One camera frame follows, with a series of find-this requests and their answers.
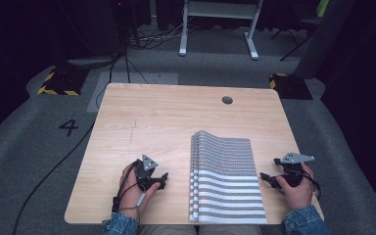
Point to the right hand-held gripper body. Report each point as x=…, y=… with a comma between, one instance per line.
x=292, y=173

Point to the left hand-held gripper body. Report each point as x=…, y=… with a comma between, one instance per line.
x=142, y=176

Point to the grey white striped cloth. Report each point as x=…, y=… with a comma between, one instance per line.
x=226, y=182

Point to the person's right hand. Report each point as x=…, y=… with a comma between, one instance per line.
x=298, y=196

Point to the person's left hand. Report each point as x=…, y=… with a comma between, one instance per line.
x=130, y=199

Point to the person's beige trouser legs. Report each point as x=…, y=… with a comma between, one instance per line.
x=202, y=230

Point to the black yellow striped floor plate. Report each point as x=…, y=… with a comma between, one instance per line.
x=290, y=86
x=63, y=81

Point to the dark flat stand base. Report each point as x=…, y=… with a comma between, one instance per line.
x=93, y=61

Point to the black stand legs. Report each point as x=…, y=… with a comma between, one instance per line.
x=292, y=39

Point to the dark grey curtain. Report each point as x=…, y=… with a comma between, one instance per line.
x=326, y=36

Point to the green panel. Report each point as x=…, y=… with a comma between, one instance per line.
x=322, y=7

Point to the white metal desk frame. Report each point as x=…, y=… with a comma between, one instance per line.
x=220, y=9

